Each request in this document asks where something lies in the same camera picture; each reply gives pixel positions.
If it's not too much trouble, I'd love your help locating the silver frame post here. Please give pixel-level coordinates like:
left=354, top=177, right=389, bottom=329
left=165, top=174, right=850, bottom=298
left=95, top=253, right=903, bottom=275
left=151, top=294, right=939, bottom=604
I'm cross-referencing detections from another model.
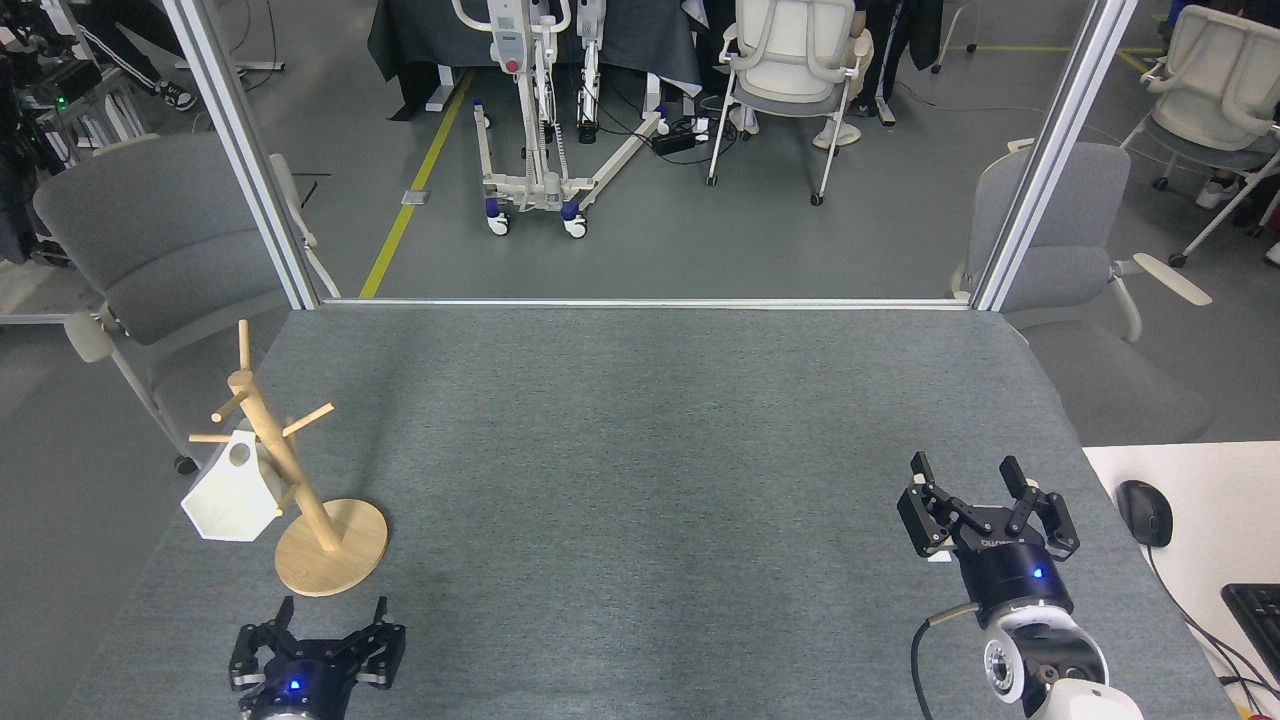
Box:
left=160, top=0, right=343, bottom=311
left=968, top=0, right=1141, bottom=313

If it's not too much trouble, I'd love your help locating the black computer mouse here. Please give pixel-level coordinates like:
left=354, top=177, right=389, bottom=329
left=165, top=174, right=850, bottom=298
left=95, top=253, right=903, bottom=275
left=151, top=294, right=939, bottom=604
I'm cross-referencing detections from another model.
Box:
left=1116, top=480, right=1174, bottom=548

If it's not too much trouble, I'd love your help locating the black mouse cable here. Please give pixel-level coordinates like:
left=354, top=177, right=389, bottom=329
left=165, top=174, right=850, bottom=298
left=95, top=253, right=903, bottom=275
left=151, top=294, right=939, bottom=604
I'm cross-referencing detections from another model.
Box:
left=1145, top=545, right=1280, bottom=701

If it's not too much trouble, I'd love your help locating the white office chair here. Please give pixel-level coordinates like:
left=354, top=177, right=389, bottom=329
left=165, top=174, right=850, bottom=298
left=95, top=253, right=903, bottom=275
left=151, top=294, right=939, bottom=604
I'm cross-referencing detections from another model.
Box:
left=705, top=0, right=873, bottom=206
left=1120, top=5, right=1280, bottom=269

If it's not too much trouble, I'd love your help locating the wooden cup rack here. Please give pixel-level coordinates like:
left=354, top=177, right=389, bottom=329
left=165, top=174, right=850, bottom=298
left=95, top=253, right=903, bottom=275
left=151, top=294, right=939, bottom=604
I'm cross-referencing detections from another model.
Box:
left=189, top=320, right=388, bottom=598

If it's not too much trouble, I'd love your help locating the grey armchair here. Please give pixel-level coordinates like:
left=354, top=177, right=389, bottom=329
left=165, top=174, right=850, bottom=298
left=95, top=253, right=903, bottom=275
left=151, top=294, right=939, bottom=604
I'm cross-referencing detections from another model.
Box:
left=948, top=140, right=1216, bottom=446
left=32, top=133, right=343, bottom=476

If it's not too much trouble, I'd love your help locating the dark cloth covered table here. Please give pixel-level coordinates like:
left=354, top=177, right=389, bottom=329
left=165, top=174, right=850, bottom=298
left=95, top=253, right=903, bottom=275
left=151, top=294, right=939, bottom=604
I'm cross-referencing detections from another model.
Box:
left=367, top=0, right=703, bottom=121

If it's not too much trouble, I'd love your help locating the white stand on wheels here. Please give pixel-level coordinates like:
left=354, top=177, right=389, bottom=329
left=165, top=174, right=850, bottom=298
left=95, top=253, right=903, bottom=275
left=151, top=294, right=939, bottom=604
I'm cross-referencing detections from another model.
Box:
left=450, top=0, right=671, bottom=239

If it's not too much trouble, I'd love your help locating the black keyboard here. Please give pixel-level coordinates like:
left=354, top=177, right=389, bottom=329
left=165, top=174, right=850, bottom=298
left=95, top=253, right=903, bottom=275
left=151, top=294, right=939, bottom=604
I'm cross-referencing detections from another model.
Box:
left=1221, top=583, right=1280, bottom=681

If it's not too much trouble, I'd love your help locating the dark equipment rack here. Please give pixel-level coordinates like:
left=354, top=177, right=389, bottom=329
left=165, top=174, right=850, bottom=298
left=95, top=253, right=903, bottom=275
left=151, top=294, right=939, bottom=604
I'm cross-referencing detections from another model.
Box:
left=0, top=0, right=151, bottom=266

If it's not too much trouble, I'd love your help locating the silver table edge rail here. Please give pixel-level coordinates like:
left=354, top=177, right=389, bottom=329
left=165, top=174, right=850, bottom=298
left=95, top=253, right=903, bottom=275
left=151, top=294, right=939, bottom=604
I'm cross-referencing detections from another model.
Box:
left=320, top=296, right=973, bottom=311

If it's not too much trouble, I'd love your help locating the person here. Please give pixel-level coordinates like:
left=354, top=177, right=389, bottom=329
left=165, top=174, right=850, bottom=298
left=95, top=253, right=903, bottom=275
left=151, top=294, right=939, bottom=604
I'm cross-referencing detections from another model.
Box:
left=1193, top=150, right=1280, bottom=276
left=70, top=0, right=197, bottom=111
left=850, top=0, right=946, bottom=126

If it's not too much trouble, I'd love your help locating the white hexagonal cup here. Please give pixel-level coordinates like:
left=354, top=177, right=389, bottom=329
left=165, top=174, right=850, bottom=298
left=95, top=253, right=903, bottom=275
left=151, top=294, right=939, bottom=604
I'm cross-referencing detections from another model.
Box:
left=180, top=428, right=291, bottom=543

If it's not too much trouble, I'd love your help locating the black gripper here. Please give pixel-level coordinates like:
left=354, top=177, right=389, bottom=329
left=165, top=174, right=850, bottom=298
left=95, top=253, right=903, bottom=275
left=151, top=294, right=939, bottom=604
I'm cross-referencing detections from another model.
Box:
left=896, top=452, right=1081, bottom=632
left=229, top=597, right=407, bottom=720

